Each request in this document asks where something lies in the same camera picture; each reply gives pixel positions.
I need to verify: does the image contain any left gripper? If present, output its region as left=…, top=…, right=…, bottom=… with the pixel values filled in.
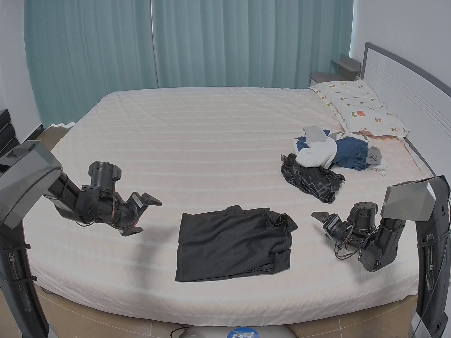
left=118, top=191, right=163, bottom=238

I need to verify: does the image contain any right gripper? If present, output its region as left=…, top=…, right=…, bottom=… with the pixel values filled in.
left=311, top=211, right=351, bottom=242

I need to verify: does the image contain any black T-shirt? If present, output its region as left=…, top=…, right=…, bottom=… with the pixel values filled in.
left=175, top=206, right=299, bottom=283

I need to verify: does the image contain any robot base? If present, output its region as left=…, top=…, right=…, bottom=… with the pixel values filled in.
left=178, top=324, right=300, bottom=338

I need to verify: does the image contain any pile of clothes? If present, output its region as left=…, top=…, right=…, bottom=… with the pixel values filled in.
left=293, top=126, right=388, bottom=177

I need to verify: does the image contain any bed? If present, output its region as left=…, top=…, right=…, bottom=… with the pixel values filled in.
left=25, top=42, right=451, bottom=325

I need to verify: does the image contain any black satin garment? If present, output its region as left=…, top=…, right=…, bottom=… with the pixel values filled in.
left=280, top=154, right=346, bottom=205

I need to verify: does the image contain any white printed pillow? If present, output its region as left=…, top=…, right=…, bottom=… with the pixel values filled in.
left=309, top=80, right=411, bottom=138

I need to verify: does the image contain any grey bedside table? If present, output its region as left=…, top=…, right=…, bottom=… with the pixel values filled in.
left=310, top=54, right=361, bottom=85

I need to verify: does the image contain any black chest of drawers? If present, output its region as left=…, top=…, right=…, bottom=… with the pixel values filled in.
left=0, top=109, right=20, bottom=154

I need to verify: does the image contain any blue-green curtain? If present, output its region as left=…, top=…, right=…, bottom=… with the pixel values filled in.
left=151, top=0, right=354, bottom=90
left=24, top=0, right=159, bottom=128

